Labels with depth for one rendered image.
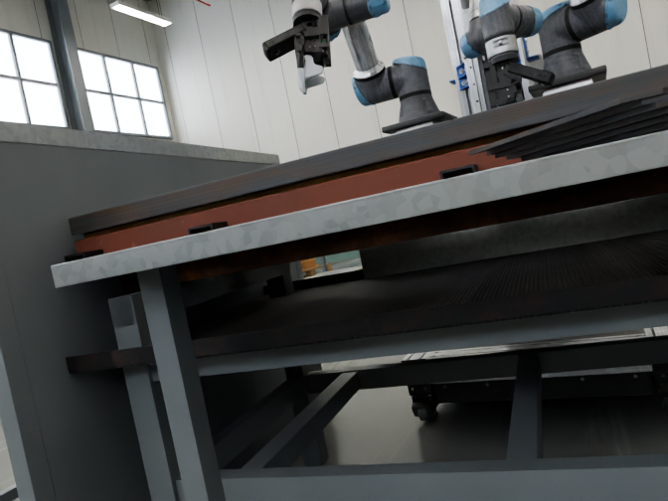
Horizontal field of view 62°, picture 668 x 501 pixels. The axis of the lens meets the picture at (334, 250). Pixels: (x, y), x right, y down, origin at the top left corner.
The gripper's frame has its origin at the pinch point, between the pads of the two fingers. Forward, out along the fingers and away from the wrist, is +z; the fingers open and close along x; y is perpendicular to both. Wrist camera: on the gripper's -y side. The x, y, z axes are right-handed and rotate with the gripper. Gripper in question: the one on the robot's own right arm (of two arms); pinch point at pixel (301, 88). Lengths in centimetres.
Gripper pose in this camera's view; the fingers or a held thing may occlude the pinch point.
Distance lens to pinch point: 133.3
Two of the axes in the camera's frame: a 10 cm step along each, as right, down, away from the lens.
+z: 0.5, 9.3, -3.7
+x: 0.7, 3.7, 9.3
